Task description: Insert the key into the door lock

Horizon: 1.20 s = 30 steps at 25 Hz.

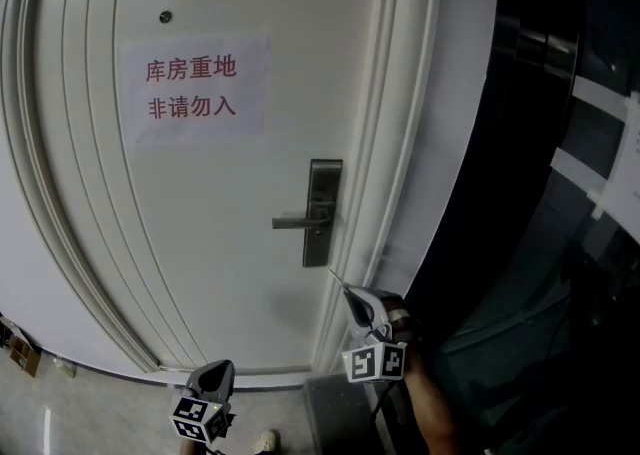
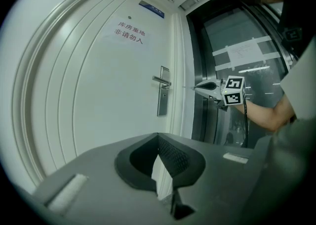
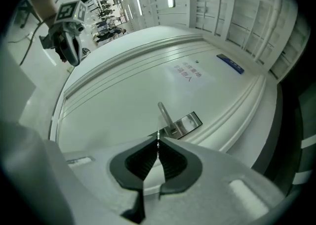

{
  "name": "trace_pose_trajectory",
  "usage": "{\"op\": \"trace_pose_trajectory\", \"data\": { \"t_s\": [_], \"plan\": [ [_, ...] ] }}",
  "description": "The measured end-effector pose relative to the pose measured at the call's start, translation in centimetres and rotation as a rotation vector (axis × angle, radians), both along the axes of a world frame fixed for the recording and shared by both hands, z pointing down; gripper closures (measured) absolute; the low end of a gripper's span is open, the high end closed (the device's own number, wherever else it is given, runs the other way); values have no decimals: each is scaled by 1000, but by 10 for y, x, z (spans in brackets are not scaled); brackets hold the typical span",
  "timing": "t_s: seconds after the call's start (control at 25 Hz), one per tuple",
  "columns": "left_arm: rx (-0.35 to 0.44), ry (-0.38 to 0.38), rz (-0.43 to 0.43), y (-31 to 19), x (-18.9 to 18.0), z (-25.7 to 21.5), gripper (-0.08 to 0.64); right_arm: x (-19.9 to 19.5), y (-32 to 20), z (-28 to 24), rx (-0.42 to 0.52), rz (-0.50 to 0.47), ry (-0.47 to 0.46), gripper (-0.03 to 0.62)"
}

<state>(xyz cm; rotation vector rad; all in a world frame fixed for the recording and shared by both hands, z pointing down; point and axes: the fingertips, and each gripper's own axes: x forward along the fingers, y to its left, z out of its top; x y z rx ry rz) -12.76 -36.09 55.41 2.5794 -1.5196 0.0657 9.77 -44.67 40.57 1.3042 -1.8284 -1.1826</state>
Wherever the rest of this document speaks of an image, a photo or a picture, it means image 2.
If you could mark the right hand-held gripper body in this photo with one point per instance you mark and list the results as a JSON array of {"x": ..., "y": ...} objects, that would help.
[{"x": 233, "y": 90}]

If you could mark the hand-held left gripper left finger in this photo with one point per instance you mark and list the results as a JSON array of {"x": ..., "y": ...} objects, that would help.
[{"x": 103, "y": 184}]

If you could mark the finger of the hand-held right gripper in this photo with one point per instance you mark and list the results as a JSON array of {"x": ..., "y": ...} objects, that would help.
[
  {"x": 209, "y": 85},
  {"x": 208, "y": 93}
]

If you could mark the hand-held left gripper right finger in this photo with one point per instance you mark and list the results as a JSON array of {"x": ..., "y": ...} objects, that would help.
[{"x": 217, "y": 182}]

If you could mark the metal door lock plate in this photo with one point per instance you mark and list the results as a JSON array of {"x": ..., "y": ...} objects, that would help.
[{"x": 163, "y": 103}]

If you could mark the person's right forearm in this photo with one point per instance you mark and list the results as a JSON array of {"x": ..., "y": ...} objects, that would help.
[{"x": 266, "y": 112}]

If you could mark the blue door sign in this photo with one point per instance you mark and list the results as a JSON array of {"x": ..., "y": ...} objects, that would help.
[{"x": 151, "y": 9}]

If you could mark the small-print taped paper notice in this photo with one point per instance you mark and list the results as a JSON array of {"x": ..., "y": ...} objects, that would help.
[{"x": 243, "y": 52}]

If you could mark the black-framed glass partition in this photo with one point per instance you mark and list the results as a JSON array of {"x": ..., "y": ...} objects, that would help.
[{"x": 222, "y": 33}]

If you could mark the person's light shirt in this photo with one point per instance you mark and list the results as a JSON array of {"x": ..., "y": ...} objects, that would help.
[{"x": 303, "y": 83}]

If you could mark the black chest harness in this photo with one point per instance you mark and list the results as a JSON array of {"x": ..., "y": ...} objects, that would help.
[{"x": 292, "y": 34}]

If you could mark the red-lettered paper notice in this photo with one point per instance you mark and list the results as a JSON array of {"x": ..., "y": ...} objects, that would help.
[{"x": 127, "y": 34}]

